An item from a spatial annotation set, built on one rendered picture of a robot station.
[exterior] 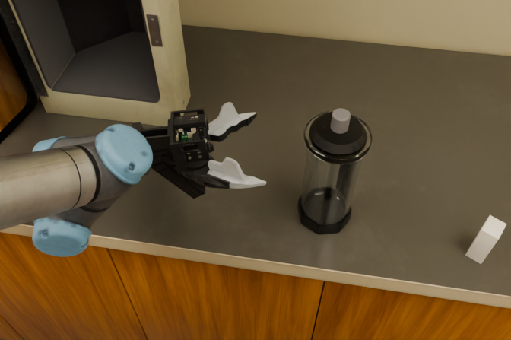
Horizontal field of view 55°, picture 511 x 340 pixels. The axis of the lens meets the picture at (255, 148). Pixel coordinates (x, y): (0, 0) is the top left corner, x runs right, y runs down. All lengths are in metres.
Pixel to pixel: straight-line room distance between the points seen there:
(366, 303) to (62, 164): 0.70
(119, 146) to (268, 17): 0.87
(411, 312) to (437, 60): 0.65
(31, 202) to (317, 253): 0.54
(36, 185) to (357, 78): 0.89
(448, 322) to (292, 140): 0.50
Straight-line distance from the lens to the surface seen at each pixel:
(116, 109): 1.14
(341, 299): 1.07
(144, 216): 0.98
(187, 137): 0.74
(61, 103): 1.20
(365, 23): 1.39
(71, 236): 0.71
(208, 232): 0.94
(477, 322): 1.14
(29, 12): 1.10
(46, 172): 0.57
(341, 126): 0.76
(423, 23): 1.40
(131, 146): 0.63
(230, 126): 0.82
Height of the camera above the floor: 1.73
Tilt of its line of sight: 48 degrees down
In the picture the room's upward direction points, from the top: straight up
